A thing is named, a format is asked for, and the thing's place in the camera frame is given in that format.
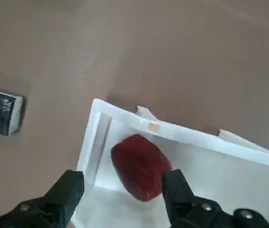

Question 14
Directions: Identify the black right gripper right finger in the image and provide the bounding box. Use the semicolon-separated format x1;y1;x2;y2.
162;169;269;228

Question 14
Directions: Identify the small black printed box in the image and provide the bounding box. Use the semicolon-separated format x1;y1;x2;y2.
0;84;27;137

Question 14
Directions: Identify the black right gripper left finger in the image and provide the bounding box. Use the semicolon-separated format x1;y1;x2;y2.
0;170;85;228

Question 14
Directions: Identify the red apple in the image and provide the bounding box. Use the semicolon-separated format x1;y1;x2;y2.
110;134;173;203

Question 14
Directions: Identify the white plastic box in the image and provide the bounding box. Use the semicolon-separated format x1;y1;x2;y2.
72;98;269;228

